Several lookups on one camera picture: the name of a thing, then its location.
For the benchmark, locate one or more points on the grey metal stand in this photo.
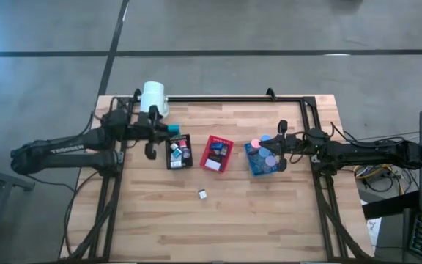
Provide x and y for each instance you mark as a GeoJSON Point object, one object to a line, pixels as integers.
{"type": "Point", "coordinates": [2, 178]}

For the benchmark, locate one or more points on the black frame clamp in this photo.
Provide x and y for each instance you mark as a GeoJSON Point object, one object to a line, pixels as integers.
{"type": "Point", "coordinates": [136, 93]}
{"type": "Point", "coordinates": [270, 94]}

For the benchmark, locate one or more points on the white paper on floor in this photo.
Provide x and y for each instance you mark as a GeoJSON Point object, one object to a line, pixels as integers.
{"type": "Point", "coordinates": [373, 227]}

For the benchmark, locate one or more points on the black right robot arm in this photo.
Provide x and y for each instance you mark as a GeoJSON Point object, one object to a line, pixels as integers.
{"type": "Point", "coordinates": [372, 152]}

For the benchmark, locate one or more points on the pink-capped hourglass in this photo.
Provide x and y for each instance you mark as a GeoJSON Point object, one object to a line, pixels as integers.
{"type": "Point", "coordinates": [255, 143]}

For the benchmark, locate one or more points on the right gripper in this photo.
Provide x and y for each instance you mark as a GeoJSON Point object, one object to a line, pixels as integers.
{"type": "Point", "coordinates": [302, 143]}

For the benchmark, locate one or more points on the black desk foot bar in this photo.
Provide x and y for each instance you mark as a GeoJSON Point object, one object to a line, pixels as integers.
{"type": "Point", "coordinates": [390, 206]}

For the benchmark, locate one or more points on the red plastic basket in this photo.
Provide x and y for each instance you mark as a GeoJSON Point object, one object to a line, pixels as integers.
{"type": "Point", "coordinates": [204, 154]}

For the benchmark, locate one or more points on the dark blue box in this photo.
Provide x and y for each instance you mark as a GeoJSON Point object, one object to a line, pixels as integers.
{"type": "Point", "coordinates": [216, 145]}

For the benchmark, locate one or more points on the black plastic basket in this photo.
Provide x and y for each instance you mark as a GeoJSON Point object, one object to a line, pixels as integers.
{"type": "Point", "coordinates": [168, 161]}

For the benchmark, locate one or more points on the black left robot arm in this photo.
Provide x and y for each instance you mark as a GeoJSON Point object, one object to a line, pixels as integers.
{"type": "Point", "coordinates": [68, 150]}

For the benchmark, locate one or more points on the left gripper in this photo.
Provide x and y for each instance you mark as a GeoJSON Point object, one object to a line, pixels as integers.
{"type": "Point", "coordinates": [148, 128]}

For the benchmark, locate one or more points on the small white cap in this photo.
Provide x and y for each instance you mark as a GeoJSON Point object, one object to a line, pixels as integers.
{"type": "Point", "coordinates": [174, 146]}

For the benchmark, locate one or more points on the small white wall charger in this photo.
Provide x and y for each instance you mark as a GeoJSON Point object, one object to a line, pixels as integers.
{"type": "Point", "coordinates": [203, 194]}

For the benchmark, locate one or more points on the blue plastic basket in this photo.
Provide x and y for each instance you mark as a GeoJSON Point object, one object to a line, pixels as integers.
{"type": "Point", "coordinates": [255, 168]}

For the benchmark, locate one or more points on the purple wall charger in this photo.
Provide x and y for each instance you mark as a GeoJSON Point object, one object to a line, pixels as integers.
{"type": "Point", "coordinates": [186, 153]}

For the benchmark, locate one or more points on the white cylinder lamp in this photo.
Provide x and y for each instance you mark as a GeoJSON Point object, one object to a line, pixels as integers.
{"type": "Point", "coordinates": [153, 93]}

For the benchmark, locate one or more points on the large white wall charger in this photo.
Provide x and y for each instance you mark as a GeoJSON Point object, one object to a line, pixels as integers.
{"type": "Point", "coordinates": [176, 164]}

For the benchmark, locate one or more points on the teal eraser block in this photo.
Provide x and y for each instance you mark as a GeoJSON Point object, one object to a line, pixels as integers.
{"type": "Point", "coordinates": [174, 128]}

